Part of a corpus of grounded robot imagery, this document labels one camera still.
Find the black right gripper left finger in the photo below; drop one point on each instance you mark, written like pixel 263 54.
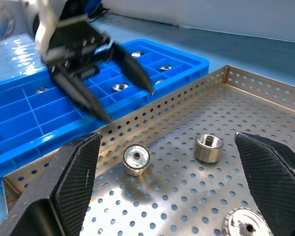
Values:
pixel 64 191

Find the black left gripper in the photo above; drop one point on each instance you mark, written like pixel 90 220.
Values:
pixel 73 49

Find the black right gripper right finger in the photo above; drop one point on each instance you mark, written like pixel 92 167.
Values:
pixel 277 186

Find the blue plastic compartment tray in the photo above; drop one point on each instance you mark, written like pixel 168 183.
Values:
pixel 14 127

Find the perforated steel tray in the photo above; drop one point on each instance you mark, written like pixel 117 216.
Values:
pixel 186 191

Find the blue plastic object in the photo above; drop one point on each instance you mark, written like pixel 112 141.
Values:
pixel 93 5

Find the white foam board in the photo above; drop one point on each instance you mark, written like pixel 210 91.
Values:
pixel 211 14

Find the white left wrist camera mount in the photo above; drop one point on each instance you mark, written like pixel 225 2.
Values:
pixel 45 29

